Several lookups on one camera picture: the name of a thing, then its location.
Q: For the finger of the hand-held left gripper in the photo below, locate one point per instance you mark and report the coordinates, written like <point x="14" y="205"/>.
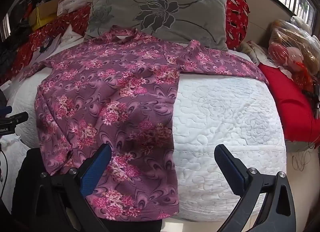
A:
<point x="20" y="117"/>

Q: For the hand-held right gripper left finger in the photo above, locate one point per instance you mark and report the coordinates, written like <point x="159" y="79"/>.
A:
<point x="96" y="169"/>

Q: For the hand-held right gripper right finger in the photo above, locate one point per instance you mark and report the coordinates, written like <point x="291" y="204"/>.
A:
<point x="231" y="169"/>

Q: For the purple floral shirt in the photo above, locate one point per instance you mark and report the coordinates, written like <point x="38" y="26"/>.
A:
<point x="112" y="97"/>

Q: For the dark clothes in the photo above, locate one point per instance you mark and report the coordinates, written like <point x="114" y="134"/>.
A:
<point x="12" y="44"/>

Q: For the black cloth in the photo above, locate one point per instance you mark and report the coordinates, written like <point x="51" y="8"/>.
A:
<point x="27" y="167"/>

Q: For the white quilted bed cover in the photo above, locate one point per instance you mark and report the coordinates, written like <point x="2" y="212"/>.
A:
<point x="225" y="122"/>

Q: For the white papers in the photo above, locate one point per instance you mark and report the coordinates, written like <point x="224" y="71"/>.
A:
<point x="62" y="40"/>

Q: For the plain red cloth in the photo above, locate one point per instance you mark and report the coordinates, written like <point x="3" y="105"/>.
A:
<point x="287" y="102"/>

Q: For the red printed cloth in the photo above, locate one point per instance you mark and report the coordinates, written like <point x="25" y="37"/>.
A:
<point x="62" y="21"/>

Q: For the cardboard box with yellow tape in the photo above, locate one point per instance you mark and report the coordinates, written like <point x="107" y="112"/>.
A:
<point x="42" y="14"/>

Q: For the beige patterned cloth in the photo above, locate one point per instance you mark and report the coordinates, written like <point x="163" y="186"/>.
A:
<point x="248" y="49"/>

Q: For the white plastic bag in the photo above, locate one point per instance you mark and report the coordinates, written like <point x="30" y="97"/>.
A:
<point x="71" y="4"/>

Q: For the clear plastic bag of goods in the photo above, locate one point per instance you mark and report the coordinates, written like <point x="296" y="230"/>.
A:
<point x="287" y="46"/>

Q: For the red printed pillow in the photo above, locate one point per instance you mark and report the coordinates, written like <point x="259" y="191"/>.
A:
<point x="237" y="16"/>

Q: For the grey floral pillow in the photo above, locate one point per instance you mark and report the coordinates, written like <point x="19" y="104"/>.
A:
<point x="175" y="9"/>

